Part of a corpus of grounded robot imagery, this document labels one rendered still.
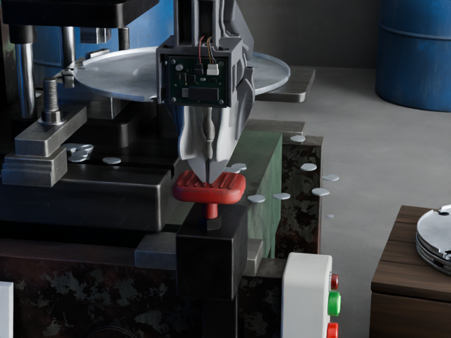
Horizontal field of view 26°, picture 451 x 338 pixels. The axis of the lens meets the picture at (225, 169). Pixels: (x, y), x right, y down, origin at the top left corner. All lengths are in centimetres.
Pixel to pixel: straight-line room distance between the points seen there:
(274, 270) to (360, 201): 192
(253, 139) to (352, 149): 203
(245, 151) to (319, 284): 40
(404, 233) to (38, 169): 96
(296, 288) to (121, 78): 39
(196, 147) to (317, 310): 25
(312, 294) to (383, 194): 202
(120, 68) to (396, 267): 68
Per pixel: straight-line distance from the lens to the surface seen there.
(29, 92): 129
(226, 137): 96
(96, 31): 131
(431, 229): 186
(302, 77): 131
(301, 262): 112
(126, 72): 133
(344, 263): 261
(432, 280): 174
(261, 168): 136
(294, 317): 111
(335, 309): 112
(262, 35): 469
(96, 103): 128
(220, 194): 97
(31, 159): 114
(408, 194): 311
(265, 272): 111
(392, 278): 174
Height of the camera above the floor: 110
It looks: 20 degrees down
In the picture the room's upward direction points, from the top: straight up
